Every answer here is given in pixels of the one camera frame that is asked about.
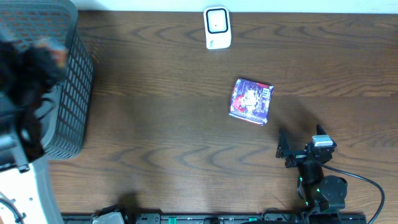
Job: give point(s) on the dark grey plastic basket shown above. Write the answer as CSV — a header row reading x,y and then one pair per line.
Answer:
x,y
64,113

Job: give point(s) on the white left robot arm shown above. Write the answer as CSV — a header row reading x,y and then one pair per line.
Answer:
x,y
26,191

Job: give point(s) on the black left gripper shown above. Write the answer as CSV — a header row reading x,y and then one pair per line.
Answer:
x,y
23,83

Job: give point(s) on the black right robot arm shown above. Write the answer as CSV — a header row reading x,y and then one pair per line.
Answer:
x,y
325,193

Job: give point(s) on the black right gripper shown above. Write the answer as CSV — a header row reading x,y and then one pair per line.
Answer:
x,y
301,156

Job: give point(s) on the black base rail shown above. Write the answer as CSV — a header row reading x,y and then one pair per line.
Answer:
x,y
154,218

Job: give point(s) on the purple pad package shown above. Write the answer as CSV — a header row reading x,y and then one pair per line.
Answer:
x,y
250,101

